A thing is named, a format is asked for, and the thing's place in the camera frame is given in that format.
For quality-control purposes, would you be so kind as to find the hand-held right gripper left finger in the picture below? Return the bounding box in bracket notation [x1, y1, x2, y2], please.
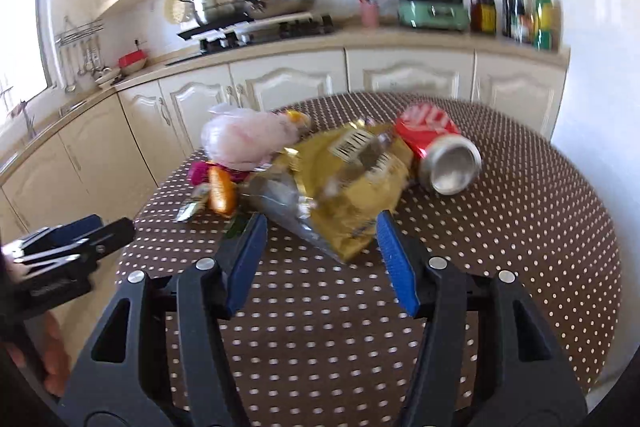
[57, 213, 268, 427]

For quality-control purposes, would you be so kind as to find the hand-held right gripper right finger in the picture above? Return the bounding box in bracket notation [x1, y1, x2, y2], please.
[375, 209, 588, 427]

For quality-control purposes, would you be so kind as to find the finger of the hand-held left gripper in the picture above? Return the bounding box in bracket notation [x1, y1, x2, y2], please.
[10, 218, 137, 280]
[22, 214, 106, 253]

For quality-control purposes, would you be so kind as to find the silver green wrapper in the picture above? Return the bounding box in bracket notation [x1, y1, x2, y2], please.
[176, 184, 213, 223]

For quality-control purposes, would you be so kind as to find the gold snack bag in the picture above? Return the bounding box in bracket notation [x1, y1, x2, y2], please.
[239, 119, 416, 265]

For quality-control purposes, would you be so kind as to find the magenta candy wrapper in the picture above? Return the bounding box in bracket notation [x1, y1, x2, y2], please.
[189, 161, 216, 185]

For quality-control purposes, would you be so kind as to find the pink white plastic bag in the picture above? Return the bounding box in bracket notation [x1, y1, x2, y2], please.
[201, 103, 301, 170]

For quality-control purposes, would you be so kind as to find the red soda can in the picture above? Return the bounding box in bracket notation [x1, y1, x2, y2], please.
[395, 103, 483, 195]

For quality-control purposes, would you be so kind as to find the person's left hand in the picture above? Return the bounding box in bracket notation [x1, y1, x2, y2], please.
[7, 313, 72, 399]

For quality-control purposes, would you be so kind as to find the orange snack wrapper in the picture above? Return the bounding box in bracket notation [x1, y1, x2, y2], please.
[207, 167, 237, 215]

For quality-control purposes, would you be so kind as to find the metal sink faucet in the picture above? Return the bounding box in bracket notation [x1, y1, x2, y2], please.
[7, 99, 38, 138]

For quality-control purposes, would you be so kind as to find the red bowl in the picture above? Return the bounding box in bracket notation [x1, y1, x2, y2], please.
[118, 49, 150, 72]

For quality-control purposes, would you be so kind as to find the cream kitchen base cabinet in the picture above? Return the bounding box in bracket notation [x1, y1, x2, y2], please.
[0, 42, 571, 248]

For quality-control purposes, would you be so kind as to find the kitchen window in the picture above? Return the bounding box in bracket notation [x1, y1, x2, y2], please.
[0, 0, 56, 128]

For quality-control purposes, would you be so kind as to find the beige kitchen countertop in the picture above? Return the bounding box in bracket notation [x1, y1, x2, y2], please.
[0, 24, 571, 188]

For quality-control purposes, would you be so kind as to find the white round strainer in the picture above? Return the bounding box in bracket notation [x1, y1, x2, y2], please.
[165, 0, 193, 25]

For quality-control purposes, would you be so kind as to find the black gas stove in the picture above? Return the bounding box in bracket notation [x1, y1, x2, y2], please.
[165, 13, 336, 66]

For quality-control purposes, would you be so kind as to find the pink utensil holder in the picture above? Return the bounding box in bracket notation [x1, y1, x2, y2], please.
[360, 0, 381, 28]

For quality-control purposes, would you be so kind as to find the green electric cooker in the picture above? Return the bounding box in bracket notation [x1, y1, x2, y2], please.
[397, 0, 471, 32]

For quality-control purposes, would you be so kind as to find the large soy sauce bottle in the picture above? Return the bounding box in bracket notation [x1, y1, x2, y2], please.
[469, 0, 498, 35]

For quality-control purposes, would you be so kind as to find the dark green sauce bottle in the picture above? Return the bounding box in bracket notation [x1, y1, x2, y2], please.
[512, 0, 527, 42]

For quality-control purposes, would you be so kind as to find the brown seasoning bottle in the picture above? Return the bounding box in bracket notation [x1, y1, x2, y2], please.
[524, 0, 537, 45]

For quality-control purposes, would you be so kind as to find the green yellow bottle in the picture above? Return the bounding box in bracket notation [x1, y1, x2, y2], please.
[532, 0, 557, 52]

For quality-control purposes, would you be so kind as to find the wall rack with hanging utensils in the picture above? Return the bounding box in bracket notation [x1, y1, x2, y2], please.
[54, 19, 108, 92]

